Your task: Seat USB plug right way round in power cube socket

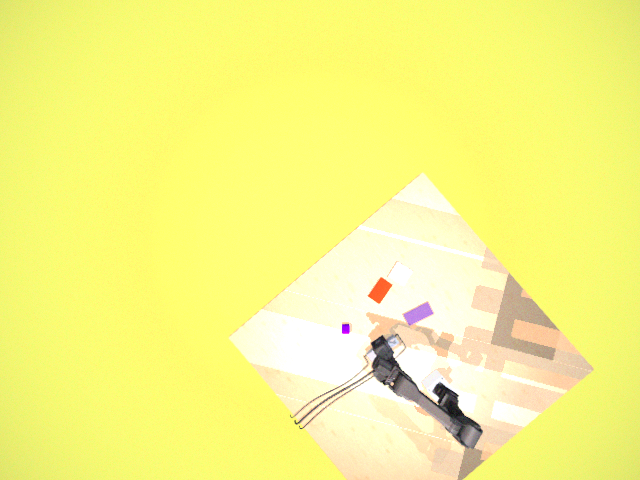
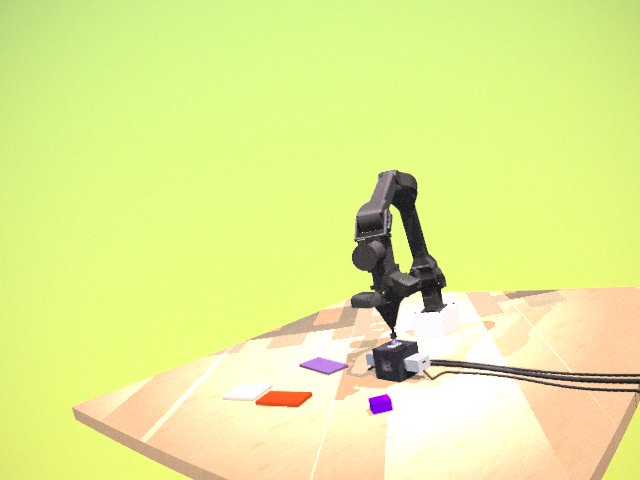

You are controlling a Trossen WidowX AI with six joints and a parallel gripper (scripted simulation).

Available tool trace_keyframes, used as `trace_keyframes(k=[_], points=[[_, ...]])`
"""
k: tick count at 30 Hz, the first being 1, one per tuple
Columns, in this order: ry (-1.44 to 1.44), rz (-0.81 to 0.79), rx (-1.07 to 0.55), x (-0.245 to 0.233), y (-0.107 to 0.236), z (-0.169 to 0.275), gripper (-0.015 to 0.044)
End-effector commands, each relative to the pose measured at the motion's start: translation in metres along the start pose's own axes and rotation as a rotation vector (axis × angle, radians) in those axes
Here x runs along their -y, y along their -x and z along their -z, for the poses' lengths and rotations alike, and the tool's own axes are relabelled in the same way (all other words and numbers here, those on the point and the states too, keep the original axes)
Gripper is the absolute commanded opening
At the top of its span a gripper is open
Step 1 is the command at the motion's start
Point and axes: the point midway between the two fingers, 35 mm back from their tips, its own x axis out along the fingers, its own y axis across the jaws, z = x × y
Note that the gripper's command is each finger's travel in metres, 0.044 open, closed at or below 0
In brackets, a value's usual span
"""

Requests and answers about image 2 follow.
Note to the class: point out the purple flat rectangular pad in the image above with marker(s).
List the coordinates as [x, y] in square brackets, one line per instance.
[323, 366]

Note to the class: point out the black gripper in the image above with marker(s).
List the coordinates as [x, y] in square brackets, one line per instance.
[387, 303]

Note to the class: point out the orange flat slab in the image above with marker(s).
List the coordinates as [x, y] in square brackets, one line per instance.
[282, 398]

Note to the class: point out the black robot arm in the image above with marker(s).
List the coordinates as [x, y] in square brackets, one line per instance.
[374, 219]

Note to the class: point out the small purple block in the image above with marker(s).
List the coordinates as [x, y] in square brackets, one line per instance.
[380, 404]

